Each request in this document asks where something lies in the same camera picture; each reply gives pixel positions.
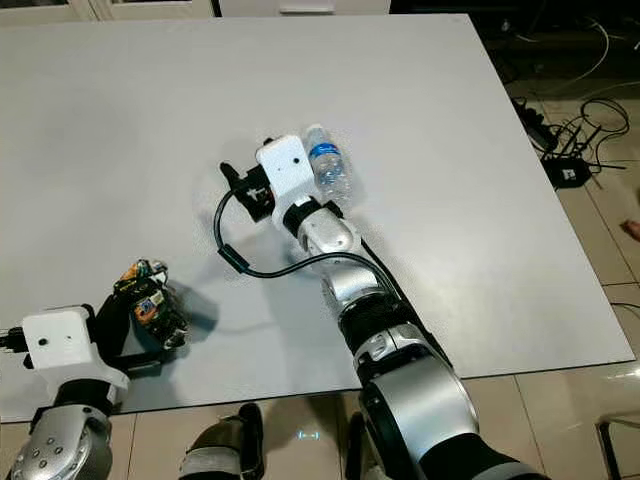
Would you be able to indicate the white drawer front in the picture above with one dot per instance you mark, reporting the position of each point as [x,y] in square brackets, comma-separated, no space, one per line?
[305,6]

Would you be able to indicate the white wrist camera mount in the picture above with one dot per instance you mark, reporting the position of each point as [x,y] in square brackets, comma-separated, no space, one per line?
[60,340]
[288,172]

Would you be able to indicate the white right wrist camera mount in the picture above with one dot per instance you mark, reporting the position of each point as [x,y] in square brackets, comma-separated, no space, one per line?
[288,172]

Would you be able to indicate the robot leg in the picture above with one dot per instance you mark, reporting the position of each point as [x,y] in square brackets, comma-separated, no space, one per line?
[363,450]
[222,450]

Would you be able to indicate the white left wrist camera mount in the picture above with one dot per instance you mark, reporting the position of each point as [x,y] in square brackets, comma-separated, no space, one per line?
[60,340]

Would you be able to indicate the robot right leg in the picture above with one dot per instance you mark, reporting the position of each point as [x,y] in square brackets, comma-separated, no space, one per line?
[363,450]

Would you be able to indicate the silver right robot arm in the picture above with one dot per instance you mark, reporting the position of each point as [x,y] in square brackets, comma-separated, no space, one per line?
[420,400]

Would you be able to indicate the robot left leg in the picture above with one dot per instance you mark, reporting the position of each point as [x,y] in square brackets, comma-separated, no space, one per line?
[222,450]

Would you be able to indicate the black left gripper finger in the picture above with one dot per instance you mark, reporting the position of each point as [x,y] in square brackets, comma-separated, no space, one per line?
[148,356]

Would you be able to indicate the clear plastic water bottle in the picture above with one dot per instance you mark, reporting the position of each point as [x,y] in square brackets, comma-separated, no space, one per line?
[328,165]

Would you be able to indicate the black orange snack wrapper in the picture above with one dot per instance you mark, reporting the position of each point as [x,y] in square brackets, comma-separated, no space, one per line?
[155,305]

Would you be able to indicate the white cabinet doors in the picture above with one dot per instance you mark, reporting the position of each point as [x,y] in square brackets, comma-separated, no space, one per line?
[100,8]

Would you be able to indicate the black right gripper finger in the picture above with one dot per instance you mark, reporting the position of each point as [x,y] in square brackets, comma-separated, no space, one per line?
[236,180]
[270,144]

